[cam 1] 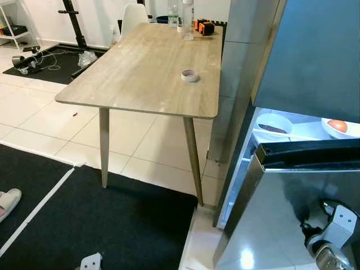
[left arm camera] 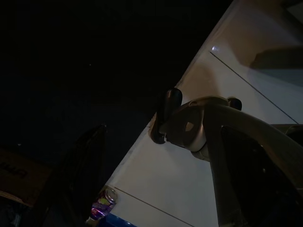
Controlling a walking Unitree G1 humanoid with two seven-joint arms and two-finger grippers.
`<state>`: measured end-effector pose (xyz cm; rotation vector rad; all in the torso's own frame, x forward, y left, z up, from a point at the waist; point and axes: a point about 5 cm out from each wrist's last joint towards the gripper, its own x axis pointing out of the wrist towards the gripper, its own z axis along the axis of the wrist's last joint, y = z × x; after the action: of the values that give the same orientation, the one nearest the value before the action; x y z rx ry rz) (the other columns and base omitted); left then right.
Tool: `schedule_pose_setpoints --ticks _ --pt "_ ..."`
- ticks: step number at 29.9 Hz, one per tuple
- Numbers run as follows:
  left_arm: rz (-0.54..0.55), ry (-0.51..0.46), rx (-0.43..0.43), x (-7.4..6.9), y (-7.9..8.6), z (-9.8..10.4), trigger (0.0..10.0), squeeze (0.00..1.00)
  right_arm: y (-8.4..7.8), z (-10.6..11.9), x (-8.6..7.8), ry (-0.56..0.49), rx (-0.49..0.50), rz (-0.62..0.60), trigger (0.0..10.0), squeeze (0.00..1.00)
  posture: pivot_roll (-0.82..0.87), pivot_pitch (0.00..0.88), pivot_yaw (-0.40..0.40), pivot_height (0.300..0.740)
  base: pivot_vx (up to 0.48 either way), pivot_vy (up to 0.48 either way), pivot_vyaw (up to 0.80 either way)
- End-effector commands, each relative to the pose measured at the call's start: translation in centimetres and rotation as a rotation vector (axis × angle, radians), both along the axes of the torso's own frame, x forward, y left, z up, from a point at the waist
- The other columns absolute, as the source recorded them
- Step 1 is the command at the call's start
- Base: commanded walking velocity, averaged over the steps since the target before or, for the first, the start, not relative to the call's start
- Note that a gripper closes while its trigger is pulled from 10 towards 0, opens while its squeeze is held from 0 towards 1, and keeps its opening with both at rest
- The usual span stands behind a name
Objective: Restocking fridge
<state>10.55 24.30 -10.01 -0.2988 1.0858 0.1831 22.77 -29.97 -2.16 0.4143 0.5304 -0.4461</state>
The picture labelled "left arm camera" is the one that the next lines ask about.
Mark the blue plastic item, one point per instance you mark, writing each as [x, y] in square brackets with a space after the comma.
[118, 221]

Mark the purple label clear bottle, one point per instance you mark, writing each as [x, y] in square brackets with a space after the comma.
[105, 201]

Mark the printed cardboard box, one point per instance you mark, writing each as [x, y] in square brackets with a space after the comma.
[21, 175]

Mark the black floor mat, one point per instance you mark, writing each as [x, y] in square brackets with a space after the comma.
[71, 71]

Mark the silver robot left leg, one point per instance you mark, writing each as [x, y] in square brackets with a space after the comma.
[236, 142]

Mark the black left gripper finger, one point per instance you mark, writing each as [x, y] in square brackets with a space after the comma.
[85, 170]

